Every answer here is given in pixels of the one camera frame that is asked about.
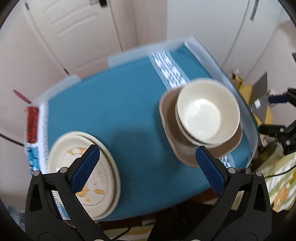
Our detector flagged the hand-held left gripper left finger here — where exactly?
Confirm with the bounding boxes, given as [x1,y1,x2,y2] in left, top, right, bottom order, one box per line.
[24,144,109,241]

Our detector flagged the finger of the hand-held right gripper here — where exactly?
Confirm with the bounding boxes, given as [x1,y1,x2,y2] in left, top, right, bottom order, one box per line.
[268,88,296,104]
[258,120,296,156]

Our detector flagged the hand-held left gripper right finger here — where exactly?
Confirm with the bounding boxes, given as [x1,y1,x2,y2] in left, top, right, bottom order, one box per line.
[185,146,272,241]

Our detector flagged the cream cartoon print plate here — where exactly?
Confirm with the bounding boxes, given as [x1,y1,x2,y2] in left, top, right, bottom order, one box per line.
[49,135,116,207]

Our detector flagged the beige square plate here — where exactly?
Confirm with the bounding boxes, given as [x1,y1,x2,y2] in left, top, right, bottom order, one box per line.
[159,89,243,168]

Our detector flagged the large white plate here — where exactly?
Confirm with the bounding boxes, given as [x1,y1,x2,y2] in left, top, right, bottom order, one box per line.
[50,132,119,218]
[50,131,121,221]

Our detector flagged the small white bowl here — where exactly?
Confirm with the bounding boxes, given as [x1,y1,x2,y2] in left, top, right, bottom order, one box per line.
[175,111,222,147]

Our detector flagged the cream cartoon print bowl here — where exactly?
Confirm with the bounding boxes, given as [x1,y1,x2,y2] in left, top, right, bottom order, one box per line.
[175,79,241,145]

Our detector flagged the floral printed blanket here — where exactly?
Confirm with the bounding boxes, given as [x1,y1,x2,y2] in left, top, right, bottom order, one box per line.
[102,139,296,241]

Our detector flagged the blue tablecloth with white border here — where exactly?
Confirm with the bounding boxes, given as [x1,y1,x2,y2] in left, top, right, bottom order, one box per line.
[25,43,255,223]

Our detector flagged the colourful printed packet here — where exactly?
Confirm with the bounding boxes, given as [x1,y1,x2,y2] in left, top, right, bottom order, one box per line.
[24,105,43,176]

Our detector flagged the translucent plastic table cover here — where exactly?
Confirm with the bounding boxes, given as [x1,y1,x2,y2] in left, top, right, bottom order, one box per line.
[32,35,260,158]

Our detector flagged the pink stick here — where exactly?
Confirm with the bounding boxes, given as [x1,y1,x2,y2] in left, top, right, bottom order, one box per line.
[13,89,31,104]

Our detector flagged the white wardrobe door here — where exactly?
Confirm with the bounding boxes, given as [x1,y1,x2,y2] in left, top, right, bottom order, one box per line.
[166,0,287,79]

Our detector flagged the white panelled door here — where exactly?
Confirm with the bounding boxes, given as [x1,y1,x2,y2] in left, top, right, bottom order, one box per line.
[23,0,139,76]

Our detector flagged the thin black cable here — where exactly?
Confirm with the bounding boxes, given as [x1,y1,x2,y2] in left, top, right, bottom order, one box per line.
[264,162,296,179]

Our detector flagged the black wall cable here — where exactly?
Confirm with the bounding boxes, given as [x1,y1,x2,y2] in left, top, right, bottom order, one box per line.
[0,133,25,147]

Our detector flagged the grey wardrobe handle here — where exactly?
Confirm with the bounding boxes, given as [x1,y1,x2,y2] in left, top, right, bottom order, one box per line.
[250,0,259,21]

